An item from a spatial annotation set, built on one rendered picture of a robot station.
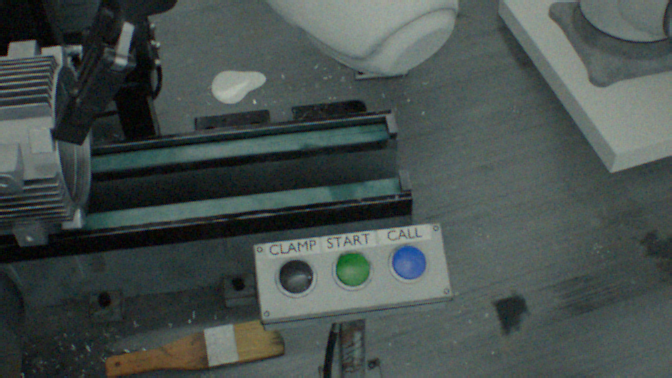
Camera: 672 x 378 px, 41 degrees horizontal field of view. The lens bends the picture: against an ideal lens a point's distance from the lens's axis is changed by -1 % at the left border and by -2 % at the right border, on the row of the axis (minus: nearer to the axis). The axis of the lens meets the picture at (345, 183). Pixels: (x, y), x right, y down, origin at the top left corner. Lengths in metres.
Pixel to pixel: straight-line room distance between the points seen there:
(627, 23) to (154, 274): 0.71
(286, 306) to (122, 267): 0.34
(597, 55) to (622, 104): 0.08
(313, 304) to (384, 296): 0.06
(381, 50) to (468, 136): 0.68
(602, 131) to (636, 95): 0.09
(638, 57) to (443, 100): 0.28
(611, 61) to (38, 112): 0.78
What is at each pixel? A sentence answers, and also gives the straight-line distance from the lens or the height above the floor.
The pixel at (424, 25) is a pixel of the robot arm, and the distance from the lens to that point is 0.61.
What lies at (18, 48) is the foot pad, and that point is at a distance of 1.06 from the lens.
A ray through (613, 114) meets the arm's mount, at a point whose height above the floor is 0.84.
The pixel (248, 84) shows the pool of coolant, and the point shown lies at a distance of 1.35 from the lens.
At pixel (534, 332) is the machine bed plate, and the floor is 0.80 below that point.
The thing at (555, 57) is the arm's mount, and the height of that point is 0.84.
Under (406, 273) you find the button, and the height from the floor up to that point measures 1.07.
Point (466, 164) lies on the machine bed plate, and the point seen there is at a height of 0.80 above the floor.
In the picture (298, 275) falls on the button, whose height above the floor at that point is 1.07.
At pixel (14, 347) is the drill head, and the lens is 0.85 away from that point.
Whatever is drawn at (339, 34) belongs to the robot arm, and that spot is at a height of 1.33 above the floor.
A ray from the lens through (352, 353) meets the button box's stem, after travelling 0.95.
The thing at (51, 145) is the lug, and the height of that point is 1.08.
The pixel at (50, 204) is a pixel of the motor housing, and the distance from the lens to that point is 0.97.
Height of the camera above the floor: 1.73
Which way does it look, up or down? 50 degrees down
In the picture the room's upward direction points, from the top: 2 degrees counter-clockwise
